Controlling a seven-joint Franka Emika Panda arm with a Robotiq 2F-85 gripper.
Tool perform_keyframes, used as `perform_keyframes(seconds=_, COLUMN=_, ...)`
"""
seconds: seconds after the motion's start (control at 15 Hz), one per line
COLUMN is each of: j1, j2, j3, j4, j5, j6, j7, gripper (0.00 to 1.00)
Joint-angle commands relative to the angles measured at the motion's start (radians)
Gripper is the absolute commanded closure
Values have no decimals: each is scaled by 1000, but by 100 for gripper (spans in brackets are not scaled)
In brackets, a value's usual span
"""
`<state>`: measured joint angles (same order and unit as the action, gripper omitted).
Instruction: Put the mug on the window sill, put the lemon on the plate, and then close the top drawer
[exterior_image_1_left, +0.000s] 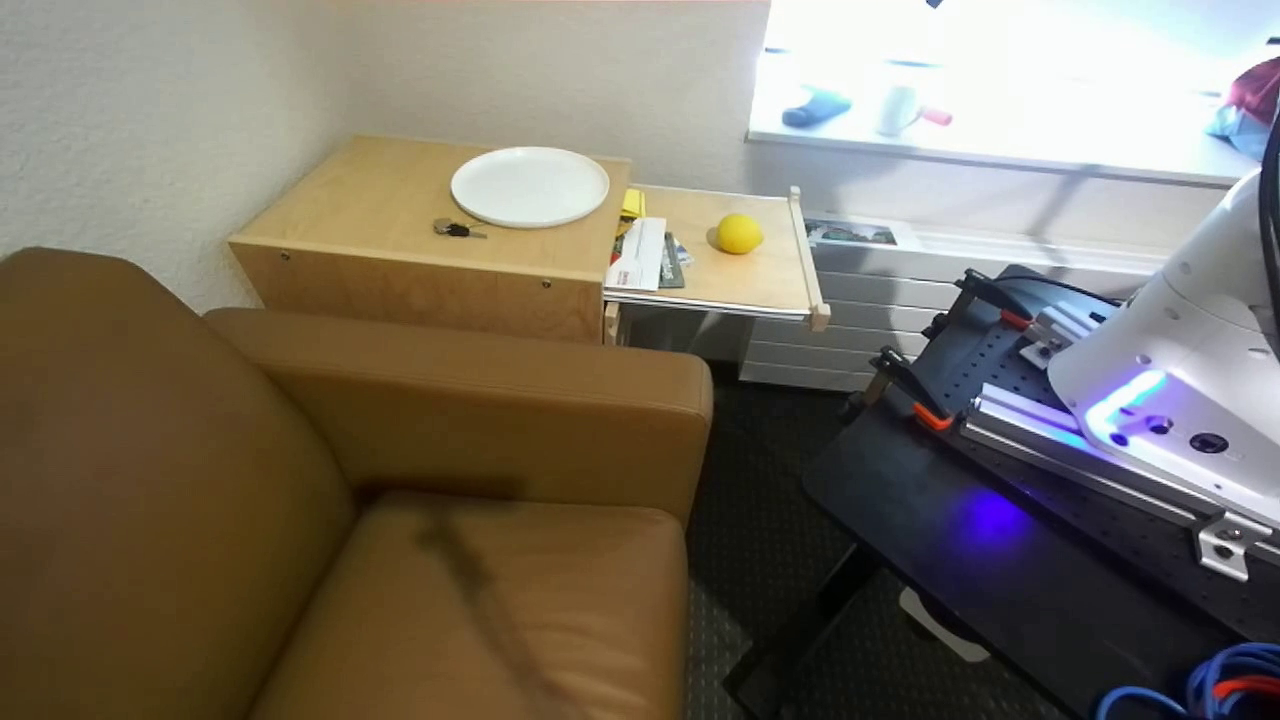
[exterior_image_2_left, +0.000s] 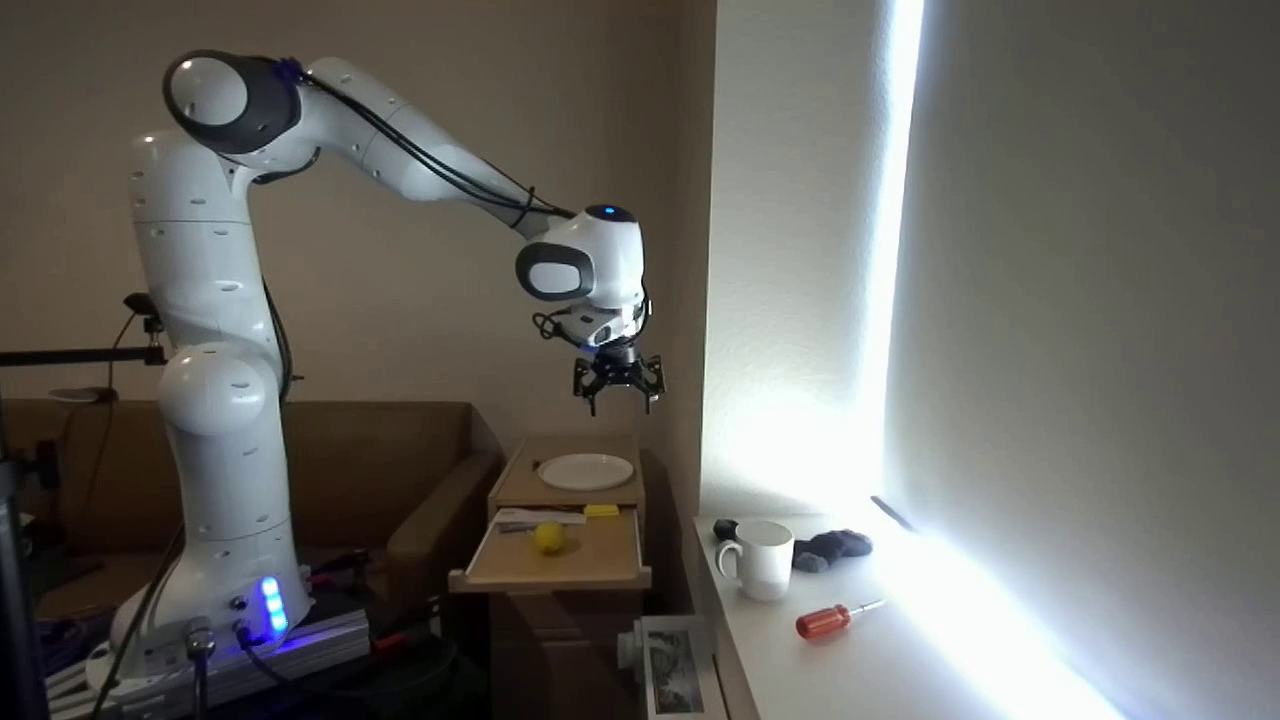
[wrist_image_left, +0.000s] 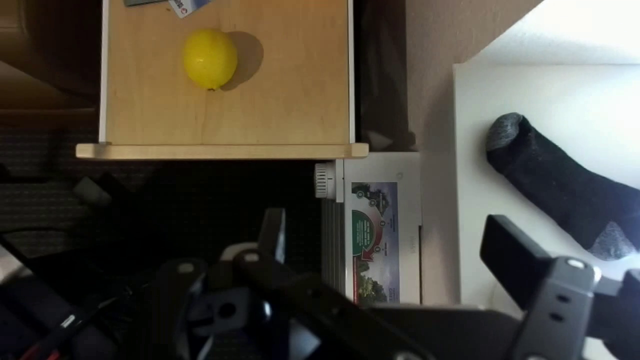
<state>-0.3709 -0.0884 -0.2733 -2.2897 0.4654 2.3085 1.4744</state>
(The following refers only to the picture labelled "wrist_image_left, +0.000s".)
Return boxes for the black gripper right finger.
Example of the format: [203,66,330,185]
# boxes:
[478,213,640,360]

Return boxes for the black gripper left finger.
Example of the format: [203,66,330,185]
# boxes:
[132,206,429,360]

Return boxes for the wooden pull-out drawer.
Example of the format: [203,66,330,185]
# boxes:
[74,0,370,161]

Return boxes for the yellow lemon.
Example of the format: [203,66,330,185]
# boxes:
[181,25,240,92]

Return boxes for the dark sock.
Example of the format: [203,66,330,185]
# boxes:
[484,109,640,261]

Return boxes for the brown leather armchair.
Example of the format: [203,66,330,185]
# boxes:
[0,0,105,117]

